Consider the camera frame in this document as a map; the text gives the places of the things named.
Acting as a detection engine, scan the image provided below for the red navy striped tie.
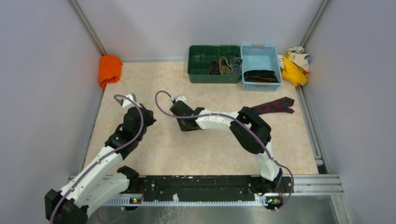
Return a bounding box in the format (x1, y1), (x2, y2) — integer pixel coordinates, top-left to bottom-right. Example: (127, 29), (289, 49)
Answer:
(251, 97), (295, 115)

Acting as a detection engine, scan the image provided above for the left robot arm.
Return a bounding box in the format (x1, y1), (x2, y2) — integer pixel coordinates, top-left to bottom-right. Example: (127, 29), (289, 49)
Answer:
(44, 105), (156, 224)

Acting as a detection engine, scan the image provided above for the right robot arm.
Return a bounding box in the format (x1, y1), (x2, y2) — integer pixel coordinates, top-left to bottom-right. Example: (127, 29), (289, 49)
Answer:
(170, 100), (283, 192)

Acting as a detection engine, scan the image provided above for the orange folded cloth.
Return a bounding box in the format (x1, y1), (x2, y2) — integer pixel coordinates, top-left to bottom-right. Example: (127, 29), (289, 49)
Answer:
(99, 55), (123, 90)

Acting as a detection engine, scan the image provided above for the dark brown rolled tie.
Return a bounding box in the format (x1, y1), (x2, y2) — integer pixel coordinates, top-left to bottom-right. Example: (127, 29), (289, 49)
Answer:
(209, 61), (220, 75)

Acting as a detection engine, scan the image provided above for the green compartment organizer tray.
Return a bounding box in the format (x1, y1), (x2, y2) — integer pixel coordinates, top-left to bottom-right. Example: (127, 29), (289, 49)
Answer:
(187, 45), (241, 84)

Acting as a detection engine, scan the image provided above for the olive rolled tie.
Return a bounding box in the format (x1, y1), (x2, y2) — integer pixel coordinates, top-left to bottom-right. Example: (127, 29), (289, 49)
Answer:
(219, 56), (231, 75)

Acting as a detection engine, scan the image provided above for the grey rolled tie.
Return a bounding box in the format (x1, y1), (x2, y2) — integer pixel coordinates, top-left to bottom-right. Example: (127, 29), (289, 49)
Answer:
(230, 57), (243, 75)

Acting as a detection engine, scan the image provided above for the black tie in basket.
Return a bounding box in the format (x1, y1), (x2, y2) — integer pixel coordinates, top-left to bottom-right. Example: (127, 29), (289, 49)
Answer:
(243, 70), (279, 83)

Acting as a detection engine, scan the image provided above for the light blue plastic basket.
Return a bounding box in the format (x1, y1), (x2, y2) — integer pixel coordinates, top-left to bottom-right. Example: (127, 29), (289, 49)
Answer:
(240, 44), (283, 91)

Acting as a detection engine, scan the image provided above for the yellow crumpled cloth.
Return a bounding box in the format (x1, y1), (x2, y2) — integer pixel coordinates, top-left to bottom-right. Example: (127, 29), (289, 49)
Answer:
(278, 55), (308, 87)

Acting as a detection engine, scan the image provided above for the white patterned crumpled cloth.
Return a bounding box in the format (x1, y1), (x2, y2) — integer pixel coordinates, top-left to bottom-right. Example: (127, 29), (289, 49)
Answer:
(277, 46), (310, 72)

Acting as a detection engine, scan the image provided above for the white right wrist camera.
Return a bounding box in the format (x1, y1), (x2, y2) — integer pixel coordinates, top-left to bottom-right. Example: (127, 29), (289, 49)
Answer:
(170, 95), (188, 105)

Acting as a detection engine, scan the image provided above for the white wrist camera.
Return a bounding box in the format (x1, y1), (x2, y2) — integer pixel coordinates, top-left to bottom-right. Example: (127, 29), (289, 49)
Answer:
(121, 93), (137, 109)
(170, 95), (188, 105)

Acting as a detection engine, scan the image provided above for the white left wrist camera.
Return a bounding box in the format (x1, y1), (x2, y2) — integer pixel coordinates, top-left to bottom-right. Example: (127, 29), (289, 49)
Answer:
(121, 93), (137, 109)

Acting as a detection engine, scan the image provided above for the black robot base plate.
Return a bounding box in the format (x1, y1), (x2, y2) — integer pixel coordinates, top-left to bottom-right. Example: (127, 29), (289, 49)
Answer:
(124, 175), (292, 203)

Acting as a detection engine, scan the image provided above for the white slotted cable duct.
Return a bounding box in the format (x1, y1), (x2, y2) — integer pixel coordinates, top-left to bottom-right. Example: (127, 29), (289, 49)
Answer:
(102, 196), (268, 207)

